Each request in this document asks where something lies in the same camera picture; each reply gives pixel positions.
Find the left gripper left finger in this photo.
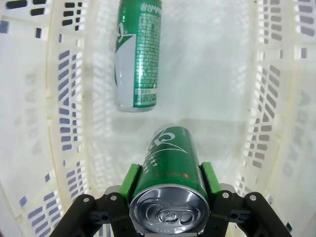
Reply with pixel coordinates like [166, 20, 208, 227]
[49, 163, 143, 237]

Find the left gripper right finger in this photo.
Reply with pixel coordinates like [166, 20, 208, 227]
[199, 161, 293, 237]

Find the green soda can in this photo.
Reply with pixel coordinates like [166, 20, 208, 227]
[128, 124, 211, 229]
[114, 0, 165, 114]

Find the cream shopping basket brown rim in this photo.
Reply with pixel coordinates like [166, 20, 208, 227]
[0, 0, 316, 237]

